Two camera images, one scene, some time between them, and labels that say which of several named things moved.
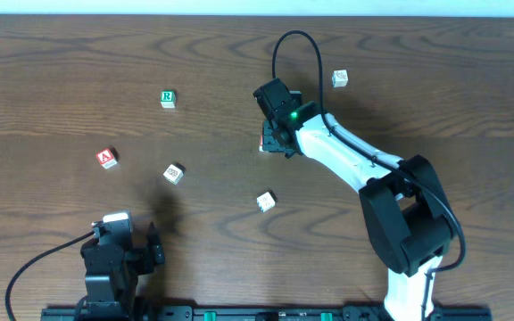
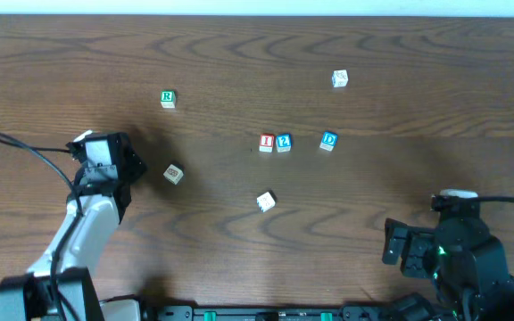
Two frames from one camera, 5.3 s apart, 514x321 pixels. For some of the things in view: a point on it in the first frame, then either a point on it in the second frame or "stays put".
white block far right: (339, 78) stays put
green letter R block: (168, 99) stays put
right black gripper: (271, 144) -> (410, 249)
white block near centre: (265, 201) stays put
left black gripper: (151, 251) -> (128, 157)
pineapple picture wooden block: (173, 174) stays put
